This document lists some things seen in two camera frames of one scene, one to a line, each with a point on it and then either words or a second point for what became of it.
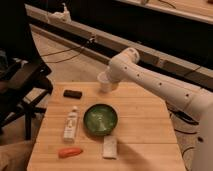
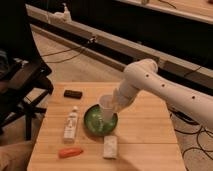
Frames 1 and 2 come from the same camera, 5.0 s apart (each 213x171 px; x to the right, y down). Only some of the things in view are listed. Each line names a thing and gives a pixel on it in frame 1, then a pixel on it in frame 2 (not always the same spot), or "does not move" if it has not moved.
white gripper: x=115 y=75 -> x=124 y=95
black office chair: x=23 y=72 does not move
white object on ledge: x=60 y=17 does not move
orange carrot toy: x=70 y=152 does not move
